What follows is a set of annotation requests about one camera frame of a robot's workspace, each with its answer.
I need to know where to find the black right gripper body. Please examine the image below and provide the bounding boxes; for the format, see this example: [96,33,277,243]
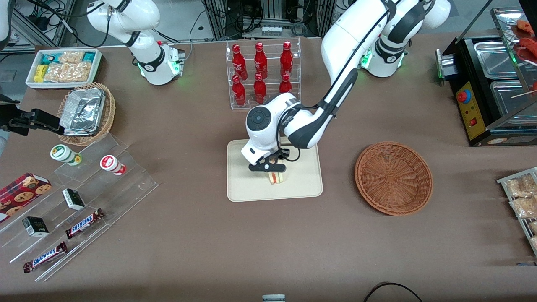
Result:
[0,104,31,136]

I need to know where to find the beige plastic tray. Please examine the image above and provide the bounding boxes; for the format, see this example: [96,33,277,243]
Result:
[227,136,324,203]

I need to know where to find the light oval wicker basket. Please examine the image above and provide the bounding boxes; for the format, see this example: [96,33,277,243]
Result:
[57,82,116,147]

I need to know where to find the brown round wicker basket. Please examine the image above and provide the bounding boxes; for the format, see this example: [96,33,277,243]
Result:
[355,141,433,216]

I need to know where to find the tray of packaged snacks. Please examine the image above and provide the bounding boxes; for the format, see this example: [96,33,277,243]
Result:
[497,167,537,257]

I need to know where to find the green lid white cup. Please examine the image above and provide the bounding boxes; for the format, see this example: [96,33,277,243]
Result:
[50,144,82,166]

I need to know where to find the stacked aluminium foil containers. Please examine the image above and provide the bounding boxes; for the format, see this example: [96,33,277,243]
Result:
[59,87,106,137]

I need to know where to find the large clear cracker bag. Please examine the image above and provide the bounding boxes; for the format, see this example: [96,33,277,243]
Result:
[43,62,92,83]

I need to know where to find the small clear cracker bag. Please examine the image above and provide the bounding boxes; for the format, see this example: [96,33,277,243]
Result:
[59,51,85,65]

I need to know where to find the red cookie box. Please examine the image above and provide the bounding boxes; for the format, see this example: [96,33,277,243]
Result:
[0,173,52,223]

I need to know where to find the white rectangular snack bin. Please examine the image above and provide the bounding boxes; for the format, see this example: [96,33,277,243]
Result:
[25,49,103,90]

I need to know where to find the red lid white cup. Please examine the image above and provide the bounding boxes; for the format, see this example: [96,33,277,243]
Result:
[100,155,127,176]

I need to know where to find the small black carton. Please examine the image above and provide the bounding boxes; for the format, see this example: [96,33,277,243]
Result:
[62,188,86,211]
[22,216,50,237]

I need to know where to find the clear acrylic bottle rack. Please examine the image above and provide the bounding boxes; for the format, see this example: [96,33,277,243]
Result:
[226,37,302,110]

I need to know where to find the clear acrylic stepped stand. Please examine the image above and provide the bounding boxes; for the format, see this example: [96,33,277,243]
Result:
[0,133,159,282]

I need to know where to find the snickers chocolate bar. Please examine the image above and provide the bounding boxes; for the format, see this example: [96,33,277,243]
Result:
[23,241,68,274]
[65,208,105,240]

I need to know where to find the black food warmer machine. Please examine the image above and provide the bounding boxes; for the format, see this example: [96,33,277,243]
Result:
[435,8,537,147]

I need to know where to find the black looped cable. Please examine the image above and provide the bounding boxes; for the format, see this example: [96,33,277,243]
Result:
[363,282,424,302]

